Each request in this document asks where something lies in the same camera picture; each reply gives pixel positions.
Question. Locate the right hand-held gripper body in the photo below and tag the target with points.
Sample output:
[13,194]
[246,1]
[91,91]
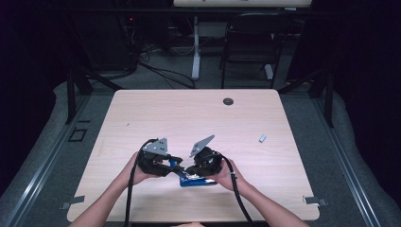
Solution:
[208,162]

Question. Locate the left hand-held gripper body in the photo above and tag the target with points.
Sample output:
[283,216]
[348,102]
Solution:
[154,167]

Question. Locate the blue stapler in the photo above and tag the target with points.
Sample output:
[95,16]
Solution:
[197,182]

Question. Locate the small grey staple strip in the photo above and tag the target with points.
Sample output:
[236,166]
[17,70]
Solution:
[262,138]

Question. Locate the person's left hand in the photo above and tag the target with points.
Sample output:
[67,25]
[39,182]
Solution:
[134,173]

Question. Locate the person's right hand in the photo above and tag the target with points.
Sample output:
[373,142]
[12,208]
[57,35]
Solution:
[228,178]

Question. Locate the person's knee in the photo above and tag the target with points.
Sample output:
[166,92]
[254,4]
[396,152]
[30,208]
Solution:
[189,225]

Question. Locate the black round table grommet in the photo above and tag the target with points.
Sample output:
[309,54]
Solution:
[228,101]

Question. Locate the white desk leg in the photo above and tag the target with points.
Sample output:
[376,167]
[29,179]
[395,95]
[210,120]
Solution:
[196,56]

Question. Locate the white desk foot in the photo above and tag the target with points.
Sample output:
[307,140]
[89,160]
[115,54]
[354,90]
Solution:
[269,72]

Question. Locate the black metal stand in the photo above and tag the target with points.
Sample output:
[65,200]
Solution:
[71,94]
[329,101]

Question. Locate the black folding chair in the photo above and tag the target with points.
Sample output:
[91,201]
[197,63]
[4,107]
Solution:
[252,38]

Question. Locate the grey metal floor rail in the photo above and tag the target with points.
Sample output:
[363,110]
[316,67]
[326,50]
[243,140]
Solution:
[41,176]
[350,176]

